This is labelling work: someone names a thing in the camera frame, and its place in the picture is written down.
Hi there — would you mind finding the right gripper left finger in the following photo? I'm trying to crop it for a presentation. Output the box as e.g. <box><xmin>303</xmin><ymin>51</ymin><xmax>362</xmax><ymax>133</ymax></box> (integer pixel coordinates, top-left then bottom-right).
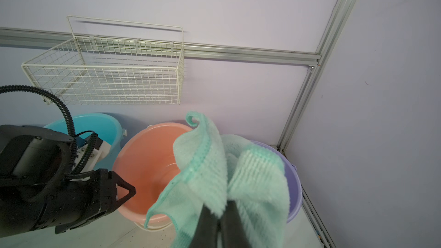
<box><xmin>189</xmin><ymin>206</ymin><xmax>219</xmax><ymax>248</ymax></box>

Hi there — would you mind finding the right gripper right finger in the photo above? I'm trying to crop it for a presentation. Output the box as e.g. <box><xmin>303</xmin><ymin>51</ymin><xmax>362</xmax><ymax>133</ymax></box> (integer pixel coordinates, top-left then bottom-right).
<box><xmin>219</xmin><ymin>200</ymin><xmax>251</xmax><ymax>248</ymax></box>

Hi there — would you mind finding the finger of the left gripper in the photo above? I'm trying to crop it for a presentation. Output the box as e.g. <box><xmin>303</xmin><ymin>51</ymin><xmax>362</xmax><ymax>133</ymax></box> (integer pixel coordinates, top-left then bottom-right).
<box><xmin>111</xmin><ymin>171</ymin><xmax>136</xmax><ymax>210</ymax></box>

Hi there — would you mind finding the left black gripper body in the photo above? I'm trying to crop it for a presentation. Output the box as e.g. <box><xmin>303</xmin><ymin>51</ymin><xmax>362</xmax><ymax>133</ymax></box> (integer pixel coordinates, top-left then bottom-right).
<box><xmin>1</xmin><ymin>125</ymin><xmax>119</xmax><ymax>237</ymax></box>

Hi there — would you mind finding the pink plastic bucket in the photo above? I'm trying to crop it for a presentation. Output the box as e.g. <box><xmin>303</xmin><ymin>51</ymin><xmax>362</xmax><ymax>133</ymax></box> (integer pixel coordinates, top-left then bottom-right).
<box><xmin>113</xmin><ymin>122</ymin><xmax>192</xmax><ymax>231</ymax></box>

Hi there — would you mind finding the mint green microfiber cloth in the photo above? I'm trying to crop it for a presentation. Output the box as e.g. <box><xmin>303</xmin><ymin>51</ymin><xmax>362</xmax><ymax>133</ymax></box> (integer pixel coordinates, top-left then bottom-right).
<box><xmin>146</xmin><ymin>111</ymin><xmax>290</xmax><ymax>248</ymax></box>

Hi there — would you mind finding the teal plastic bucket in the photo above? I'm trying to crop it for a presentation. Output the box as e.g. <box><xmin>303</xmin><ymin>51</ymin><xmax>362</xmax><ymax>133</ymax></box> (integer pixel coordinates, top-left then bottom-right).
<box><xmin>44</xmin><ymin>113</ymin><xmax>127</xmax><ymax>171</ymax></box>

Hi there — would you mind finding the purple plastic bucket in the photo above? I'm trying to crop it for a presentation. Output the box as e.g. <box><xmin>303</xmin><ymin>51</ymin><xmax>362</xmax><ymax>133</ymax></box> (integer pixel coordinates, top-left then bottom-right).
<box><xmin>253</xmin><ymin>141</ymin><xmax>303</xmax><ymax>223</ymax></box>

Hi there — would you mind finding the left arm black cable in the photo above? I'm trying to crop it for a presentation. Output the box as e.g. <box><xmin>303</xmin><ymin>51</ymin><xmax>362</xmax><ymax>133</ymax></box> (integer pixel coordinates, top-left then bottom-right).
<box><xmin>0</xmin><ymin>84</ymin><xmax>77</xmax><ymax>173</ymax></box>

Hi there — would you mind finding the white wire wall basket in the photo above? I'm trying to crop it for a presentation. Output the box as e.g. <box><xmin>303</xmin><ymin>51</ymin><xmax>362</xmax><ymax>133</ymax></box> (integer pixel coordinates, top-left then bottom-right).
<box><xmin>21</xmin><ymin>16</ymin><xmax>185</xmax><ymax>105</ymax></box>

